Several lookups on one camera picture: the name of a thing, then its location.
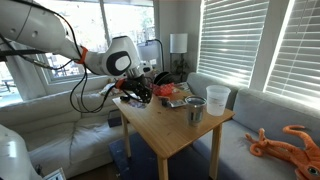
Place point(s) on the white leather sofa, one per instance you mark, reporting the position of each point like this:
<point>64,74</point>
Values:
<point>65,130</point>

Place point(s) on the wooden table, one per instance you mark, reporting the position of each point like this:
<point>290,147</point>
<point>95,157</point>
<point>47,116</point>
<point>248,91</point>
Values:
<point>167,131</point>

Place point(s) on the dark blue rug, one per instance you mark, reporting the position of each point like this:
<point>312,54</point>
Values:
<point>187,164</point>

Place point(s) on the white floor lamp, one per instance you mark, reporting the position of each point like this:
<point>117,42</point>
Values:
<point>178,46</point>

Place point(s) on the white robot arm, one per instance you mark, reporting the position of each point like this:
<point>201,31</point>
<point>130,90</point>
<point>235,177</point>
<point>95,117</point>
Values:
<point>29,23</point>

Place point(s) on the orange plush squid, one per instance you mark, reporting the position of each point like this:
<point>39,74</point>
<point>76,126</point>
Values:
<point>307,160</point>

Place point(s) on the stainless steel tumbler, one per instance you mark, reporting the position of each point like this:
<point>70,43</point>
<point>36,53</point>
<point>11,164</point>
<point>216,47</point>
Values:
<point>195,106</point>

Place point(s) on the red mesh bag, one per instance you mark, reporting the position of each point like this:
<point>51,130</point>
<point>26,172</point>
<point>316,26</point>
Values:
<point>162,90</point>

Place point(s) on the grey fabric couch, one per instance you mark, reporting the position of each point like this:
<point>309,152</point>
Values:
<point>255,110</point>

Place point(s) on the navy blue box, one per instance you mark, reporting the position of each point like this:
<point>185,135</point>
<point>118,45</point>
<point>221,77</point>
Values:
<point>114,118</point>

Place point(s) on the frosted plastic cup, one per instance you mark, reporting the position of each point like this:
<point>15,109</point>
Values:
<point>217,96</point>

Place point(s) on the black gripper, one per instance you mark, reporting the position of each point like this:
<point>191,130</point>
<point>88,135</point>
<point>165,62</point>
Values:
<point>137,89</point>

